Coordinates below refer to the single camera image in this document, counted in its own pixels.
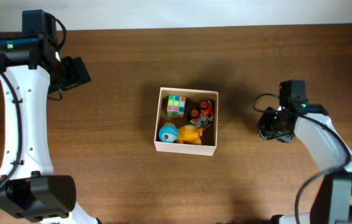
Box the colourful puzzle cube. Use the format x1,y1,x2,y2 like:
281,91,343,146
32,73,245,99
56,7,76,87
166,95,186,118

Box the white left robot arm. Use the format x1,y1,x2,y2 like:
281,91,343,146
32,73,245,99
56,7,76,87
0,10,98,223

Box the white cardboard box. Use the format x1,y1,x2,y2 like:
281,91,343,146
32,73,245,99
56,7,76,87
154,87,219,156

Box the red toy monster truck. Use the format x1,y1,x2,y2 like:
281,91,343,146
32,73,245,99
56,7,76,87
188,100,214,128

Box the blue egg-shaped toy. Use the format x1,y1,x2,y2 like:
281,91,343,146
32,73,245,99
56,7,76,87
158,123,179,143

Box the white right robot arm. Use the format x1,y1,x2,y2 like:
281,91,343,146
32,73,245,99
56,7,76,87
257,80,352,224

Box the yellow toy figure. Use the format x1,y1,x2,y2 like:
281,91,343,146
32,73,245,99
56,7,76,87
177,124,203,145

